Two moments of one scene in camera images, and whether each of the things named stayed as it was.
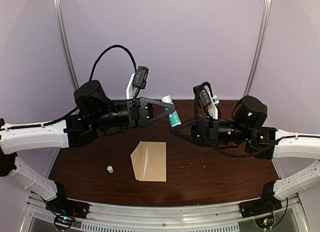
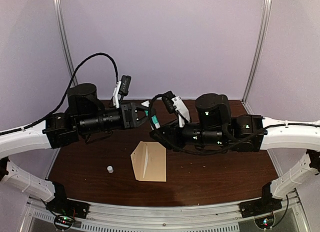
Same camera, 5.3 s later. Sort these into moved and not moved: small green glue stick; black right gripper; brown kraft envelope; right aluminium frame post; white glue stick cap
Moved: black right gripper; small green glue stick
Not moved: right aluminium frame post; brown kraft envelope; white glue stick cap
